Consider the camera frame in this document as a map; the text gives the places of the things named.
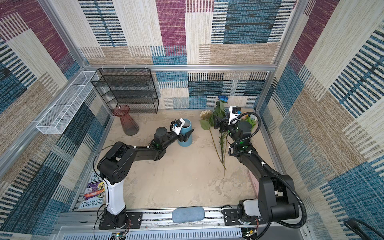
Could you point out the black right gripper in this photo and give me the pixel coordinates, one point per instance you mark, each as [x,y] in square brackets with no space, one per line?
[224,124]

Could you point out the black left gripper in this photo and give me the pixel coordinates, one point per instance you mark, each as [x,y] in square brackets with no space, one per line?
[184,137]

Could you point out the light blue cylindrical vase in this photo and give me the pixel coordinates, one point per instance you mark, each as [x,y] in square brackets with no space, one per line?
[187,127]

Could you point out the cream sunflower with stem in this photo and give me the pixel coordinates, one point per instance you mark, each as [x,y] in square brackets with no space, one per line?
[207,122]

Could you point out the dark blue rose stem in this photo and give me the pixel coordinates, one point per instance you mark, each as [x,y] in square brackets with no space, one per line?
[222,100]

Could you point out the pale blue rose bouquet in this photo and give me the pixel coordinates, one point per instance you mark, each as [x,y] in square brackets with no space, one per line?
[212,119]

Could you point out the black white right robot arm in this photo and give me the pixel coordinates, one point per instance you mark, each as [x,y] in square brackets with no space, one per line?
[278,200]

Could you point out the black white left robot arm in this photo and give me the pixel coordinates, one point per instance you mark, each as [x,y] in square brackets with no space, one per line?
[115,166]

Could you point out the red ribbed glass vase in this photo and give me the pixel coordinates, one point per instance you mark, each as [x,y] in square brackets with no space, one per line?
[129,126]

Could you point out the colourful tulip bunch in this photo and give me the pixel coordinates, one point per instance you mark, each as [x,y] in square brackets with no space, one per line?
[252,120]

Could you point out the pink pencil case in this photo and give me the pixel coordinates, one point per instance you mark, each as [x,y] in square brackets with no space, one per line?
[254,183]

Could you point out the blue grey cushion pad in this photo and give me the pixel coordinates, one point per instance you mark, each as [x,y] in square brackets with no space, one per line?
[188,214]

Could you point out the treehouse paperback book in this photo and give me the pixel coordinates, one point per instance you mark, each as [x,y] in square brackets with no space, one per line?
[94,193]

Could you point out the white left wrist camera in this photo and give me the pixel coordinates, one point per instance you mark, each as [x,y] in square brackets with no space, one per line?
[177,125]

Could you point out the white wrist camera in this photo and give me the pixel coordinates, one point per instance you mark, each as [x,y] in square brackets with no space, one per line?
[177,125]
[235,112]

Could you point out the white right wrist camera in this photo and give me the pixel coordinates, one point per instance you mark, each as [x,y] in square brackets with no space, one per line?
[235,112]

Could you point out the black wire shelf rack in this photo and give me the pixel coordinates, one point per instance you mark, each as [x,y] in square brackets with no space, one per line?
[132,87]

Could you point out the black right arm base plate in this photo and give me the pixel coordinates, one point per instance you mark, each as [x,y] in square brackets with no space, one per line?
[234,217]

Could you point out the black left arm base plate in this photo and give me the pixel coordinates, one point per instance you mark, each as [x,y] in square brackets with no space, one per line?
[132,219]

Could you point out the white wire mesh basket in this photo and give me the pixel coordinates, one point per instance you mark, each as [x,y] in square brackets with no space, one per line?
[61,113]

